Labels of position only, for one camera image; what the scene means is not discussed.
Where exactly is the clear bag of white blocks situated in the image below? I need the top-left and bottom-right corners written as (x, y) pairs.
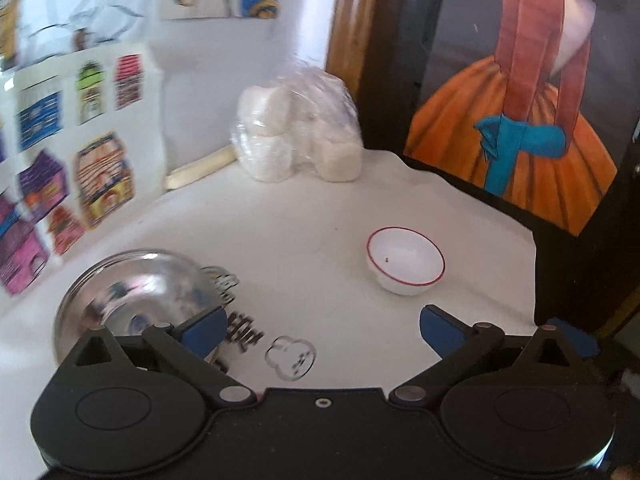
top-left (231, 67), bottom-right (364, 184)

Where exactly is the house drawings wall poster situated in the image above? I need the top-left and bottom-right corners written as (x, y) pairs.
top-left (0, 45), bottom-right (167, 301)

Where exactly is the orange dress wall poster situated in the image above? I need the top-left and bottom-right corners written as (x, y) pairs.
top-left (402, 0), bottom-right (631, 237)

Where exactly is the white bowl with red rim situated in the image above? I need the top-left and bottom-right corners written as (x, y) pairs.
top-left (366, 227), bottom-right (446, 297)

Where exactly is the wooden door frame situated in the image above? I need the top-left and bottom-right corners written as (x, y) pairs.
top-left (325, 0), bottom-right (451, 153)

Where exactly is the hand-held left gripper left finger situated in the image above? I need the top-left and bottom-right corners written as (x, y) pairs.
top-left (62, 304), bottom-right (254, 409)

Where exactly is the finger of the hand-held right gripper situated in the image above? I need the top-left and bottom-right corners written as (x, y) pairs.
top-left (546, 317), bottom-right (599, 359)

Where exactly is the steel plate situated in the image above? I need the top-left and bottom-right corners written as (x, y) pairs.
top-left (52, 247), bottom-right (227, 368)

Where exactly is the line drawing wall poster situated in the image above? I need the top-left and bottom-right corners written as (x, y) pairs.
top-left (0, 0), bottom-right (151, 73)

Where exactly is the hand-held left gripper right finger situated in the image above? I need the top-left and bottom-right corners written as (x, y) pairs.
top-left (389, 304), bottom-right (585, 407)

